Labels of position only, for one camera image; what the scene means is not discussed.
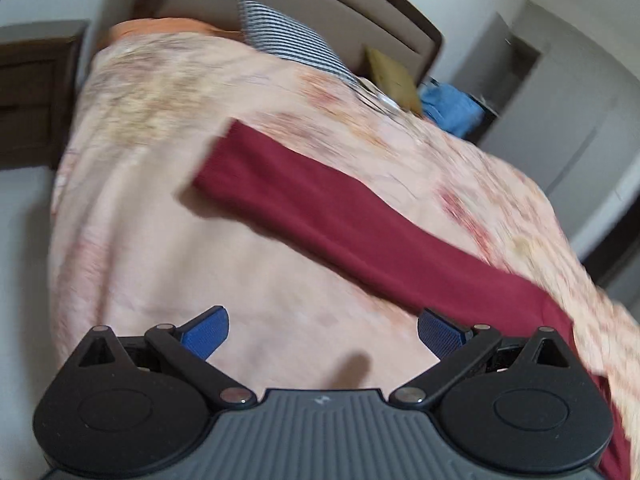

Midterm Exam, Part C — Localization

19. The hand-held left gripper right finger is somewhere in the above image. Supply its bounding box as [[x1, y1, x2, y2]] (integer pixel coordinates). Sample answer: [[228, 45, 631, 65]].
[[389, 308, 573, 409]]

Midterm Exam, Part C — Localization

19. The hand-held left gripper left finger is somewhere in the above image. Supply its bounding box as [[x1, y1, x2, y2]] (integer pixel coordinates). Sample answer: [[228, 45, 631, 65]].
[[70, 305, 258, 409]]

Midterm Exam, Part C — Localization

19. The dark red garment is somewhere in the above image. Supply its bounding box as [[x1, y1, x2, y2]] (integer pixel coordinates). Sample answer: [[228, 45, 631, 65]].
[[192, 120, 633, 480]]

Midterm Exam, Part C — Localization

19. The bed with floral peach cover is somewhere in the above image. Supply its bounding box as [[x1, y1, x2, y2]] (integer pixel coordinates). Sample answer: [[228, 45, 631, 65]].
[[50, 32, 640, 461]]

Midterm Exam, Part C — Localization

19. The dark open doorway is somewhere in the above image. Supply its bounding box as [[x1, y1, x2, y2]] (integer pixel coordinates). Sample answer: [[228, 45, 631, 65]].
[[582, 215, 640, 291]]

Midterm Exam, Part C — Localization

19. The blue cloth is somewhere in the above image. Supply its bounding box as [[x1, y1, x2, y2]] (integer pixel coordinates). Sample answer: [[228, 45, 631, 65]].
[[419, 82, 483, 137]]

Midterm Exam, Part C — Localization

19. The white wardrobe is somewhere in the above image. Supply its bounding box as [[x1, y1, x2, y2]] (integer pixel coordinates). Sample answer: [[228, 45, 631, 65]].
[[475, 0, 640, 201]]

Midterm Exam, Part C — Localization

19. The yellow pillow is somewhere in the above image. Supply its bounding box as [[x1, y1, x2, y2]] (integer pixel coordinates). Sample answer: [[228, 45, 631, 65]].
[[364, 47, 423, 116]]

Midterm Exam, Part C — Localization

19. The brown wooden nightstand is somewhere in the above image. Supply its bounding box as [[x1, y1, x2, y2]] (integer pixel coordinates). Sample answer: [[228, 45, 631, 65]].
[[0, 20, 91, 171]]

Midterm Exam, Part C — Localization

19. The black white striped pillow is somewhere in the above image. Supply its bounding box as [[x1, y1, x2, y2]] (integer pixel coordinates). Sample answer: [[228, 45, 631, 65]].
[[236, 0, 366, 88]]

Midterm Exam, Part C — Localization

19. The orange pillow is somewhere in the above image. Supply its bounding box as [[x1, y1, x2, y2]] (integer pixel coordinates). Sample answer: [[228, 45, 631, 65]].
[[107, 17, 246, 43]]

